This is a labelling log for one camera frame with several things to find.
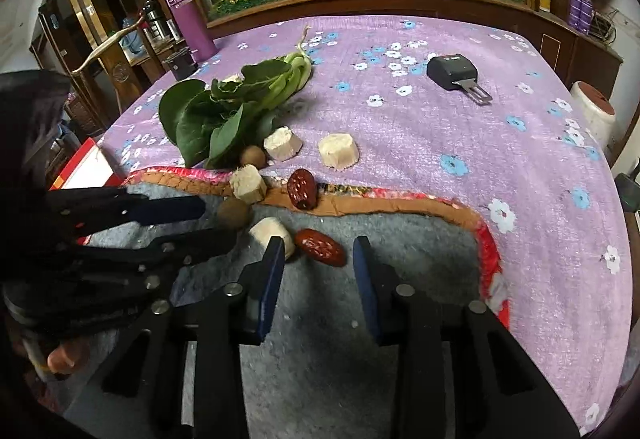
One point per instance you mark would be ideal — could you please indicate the steel kettle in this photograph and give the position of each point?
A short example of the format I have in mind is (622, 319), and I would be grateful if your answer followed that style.
(157, 26)

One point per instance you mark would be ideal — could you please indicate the black round holder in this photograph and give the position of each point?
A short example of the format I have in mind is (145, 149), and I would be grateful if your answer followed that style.
(180, 64)

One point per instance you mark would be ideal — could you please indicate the bok choy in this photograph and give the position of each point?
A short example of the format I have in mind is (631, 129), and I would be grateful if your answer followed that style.
(220, 119)

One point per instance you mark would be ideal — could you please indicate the black car key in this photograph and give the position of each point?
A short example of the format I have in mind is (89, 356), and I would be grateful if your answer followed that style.
(450, 69)

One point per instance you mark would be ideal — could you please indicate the purple floral tablecloth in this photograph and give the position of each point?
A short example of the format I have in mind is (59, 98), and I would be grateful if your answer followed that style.
(425, 159)

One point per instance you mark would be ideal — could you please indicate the purple thermos bottle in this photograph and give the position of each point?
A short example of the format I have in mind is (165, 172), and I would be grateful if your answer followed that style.
(190, 19)

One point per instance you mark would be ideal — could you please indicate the red shallow box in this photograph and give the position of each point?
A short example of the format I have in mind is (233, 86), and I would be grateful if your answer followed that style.
(85, 169)

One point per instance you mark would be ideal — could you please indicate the brown longan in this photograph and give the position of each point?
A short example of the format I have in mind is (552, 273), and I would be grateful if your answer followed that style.
(234, 213)
(252, 156)

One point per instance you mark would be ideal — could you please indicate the purple spray can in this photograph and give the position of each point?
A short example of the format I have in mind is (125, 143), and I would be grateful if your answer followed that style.
(576, 11)
(586, 16)

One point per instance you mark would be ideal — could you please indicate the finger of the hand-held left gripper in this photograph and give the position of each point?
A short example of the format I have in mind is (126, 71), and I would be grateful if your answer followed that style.
(170, 210)
(210, 241)

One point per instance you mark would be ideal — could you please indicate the grey mat with red trim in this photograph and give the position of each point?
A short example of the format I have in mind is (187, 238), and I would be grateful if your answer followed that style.
(320, 369)

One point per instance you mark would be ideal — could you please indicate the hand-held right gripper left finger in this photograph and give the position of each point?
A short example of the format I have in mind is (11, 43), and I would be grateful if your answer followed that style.
(267, 299)

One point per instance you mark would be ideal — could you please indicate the person's left hand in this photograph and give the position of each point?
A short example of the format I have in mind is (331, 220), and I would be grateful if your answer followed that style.
(67, 356)

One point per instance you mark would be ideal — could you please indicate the wooden chair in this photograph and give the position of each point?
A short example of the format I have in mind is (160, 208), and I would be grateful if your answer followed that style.
(120, 71)

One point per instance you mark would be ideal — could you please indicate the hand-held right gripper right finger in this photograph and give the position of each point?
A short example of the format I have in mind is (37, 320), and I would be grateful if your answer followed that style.
(367, 294)

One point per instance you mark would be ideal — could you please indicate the white bucket with red lid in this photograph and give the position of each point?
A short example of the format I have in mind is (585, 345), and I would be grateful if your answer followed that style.
(592, 114)

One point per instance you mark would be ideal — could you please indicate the red date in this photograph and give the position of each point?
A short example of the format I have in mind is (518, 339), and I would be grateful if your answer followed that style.
(320, 246)
(302, 189)

